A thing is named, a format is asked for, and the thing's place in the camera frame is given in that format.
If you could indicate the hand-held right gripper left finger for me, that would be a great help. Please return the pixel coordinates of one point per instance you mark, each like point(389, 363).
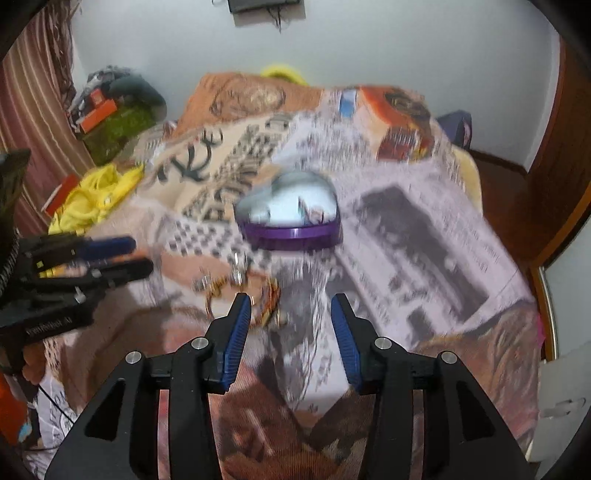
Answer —
point(236, 339)

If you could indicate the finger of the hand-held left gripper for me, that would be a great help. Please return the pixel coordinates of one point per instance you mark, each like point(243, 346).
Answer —
point(108, 245)
point(129, 271)

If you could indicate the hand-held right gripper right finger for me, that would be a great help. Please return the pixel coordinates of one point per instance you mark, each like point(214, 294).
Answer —
point(344, 339)

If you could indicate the pile of assorted jewelry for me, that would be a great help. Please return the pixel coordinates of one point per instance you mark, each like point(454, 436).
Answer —
point(242, 290)

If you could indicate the purple heart-shaped jewelry box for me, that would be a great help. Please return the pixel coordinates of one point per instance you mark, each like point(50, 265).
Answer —
point(288, 214)

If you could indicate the yellow cloth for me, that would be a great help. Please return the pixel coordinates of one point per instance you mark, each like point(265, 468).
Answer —
point(94, 196)

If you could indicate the red book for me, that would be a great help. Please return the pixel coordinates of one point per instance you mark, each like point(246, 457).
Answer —
point(59, 193)

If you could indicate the printed blanket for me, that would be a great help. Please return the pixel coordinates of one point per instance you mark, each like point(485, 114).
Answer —
point(323, 258)

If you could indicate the green bag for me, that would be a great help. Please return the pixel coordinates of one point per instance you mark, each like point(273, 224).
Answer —
point(122, 124)

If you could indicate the orange box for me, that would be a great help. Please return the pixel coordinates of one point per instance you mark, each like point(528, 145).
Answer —
point(97, 114)

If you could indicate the striped curtain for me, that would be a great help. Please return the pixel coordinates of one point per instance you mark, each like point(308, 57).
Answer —
point(39, 110)

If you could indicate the dark blue bag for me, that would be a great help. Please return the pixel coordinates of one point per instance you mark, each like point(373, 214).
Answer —
point(457, 127)

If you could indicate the yellow pillow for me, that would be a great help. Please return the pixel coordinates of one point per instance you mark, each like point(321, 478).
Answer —
point(284, 74)

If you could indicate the wooden door frame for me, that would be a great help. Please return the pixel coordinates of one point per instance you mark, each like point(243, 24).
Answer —
point(549, 184)

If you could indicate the dark wall-mounted device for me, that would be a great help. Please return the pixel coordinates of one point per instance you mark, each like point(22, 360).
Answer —
point(265, 5)

